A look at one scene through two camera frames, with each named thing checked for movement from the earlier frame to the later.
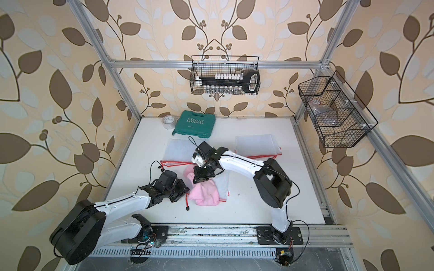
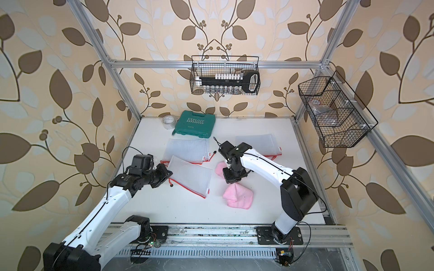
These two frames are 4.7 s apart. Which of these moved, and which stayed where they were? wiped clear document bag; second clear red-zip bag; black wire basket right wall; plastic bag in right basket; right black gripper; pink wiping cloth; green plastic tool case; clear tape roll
Moved: pink wiping cloth; right black gripper
Stayed: clear tape roll; black wire basket right wall; plastic bag in right basket; second clear red-zip bag; wiped clear document bag; green plastic tool case
